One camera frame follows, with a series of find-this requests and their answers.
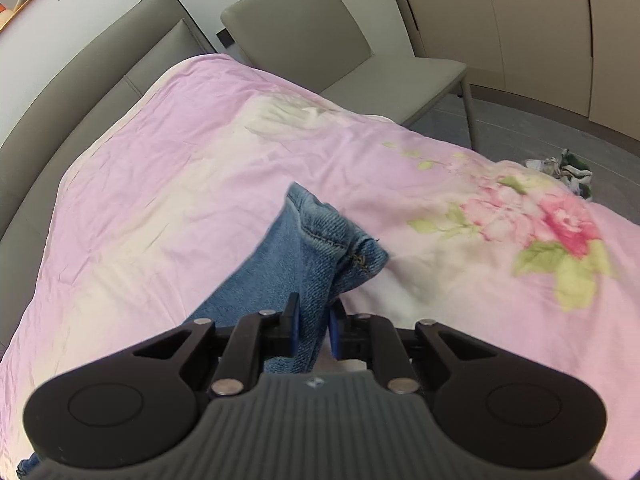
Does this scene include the beige wardrobe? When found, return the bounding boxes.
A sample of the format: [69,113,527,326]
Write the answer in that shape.
[320,0,640,122]

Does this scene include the grey upholstered chair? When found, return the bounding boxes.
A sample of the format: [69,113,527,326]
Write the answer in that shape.
[220,0,479,152]

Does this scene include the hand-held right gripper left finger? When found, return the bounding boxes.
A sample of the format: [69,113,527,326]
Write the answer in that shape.
[131,293,303,396]

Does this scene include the grey padded headboard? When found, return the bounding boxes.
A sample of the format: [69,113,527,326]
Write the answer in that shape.
[0,0,221,247]

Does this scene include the pink floral blanket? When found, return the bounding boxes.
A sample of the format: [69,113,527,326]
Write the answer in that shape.
[0,54,640,480]

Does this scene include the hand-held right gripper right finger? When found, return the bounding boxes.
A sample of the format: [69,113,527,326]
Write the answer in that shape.
[327,299,501,395]

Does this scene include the white and green clothes pile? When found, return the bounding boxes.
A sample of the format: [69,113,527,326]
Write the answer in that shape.
[522,148,596,202]

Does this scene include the blue denim pants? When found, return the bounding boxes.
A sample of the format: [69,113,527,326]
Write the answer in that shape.
[16,181,390,479]

